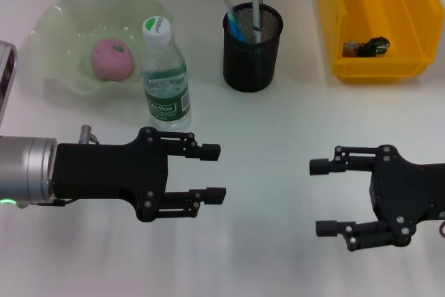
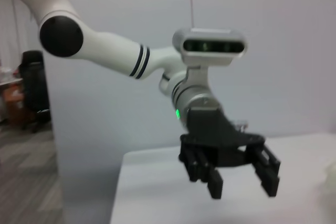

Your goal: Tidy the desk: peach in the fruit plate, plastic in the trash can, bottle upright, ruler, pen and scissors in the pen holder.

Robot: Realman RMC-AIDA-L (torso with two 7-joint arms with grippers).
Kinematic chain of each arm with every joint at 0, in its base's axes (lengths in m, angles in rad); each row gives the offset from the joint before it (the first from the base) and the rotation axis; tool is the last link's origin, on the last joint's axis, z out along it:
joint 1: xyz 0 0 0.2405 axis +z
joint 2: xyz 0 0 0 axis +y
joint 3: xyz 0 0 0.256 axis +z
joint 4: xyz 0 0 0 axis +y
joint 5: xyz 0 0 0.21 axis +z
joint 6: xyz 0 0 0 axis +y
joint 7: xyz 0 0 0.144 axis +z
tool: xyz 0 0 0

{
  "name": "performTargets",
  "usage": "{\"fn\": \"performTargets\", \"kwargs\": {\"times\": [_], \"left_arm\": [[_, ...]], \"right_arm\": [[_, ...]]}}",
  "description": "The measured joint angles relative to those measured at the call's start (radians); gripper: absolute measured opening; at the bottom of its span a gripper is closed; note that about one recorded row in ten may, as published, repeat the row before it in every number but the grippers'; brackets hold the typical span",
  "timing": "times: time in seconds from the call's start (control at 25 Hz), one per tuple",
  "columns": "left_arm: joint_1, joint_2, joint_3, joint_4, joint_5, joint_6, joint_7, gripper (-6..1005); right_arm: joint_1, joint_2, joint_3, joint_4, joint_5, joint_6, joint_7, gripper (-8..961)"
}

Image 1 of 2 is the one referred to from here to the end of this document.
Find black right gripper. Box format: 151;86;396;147
309;143;445;252

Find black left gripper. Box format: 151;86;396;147
51;126;222;223

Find clear water bottle green label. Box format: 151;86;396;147
140;15;193;131

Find blue scissors with cap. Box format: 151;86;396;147
227;13;250;45

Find pink toy peach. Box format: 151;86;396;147
90;37;136;82

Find silver ballpoint pen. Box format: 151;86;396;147
250;0;264;45

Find transparent plastic ruler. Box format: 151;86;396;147
220;0;257;46

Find green plastic wrapper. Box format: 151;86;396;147
342;35;392;58

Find black mesh pen holder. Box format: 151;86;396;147
222;2;284;93

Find pale green wavy glass plate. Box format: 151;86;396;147
20;0;176;102

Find left gripper cable with plugs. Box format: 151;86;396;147
15;124;101;209

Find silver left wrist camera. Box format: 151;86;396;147
0;40;18;126

